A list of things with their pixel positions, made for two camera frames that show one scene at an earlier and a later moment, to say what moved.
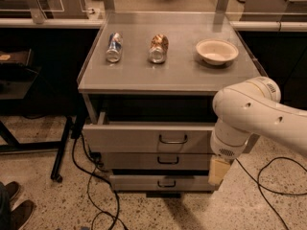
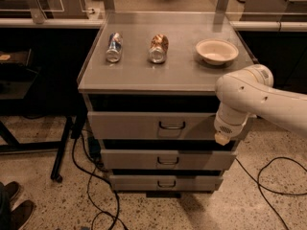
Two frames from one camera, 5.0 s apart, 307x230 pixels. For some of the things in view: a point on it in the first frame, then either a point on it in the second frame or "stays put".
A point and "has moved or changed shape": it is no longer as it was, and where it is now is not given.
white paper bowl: [217, 52] stays put
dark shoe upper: [11, 189] stays put
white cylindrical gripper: [223, 149] -> [225, 127]
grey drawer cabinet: [149, 84] stays put
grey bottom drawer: [161, 183] stays put
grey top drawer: [149, 137] has moved or changed shape
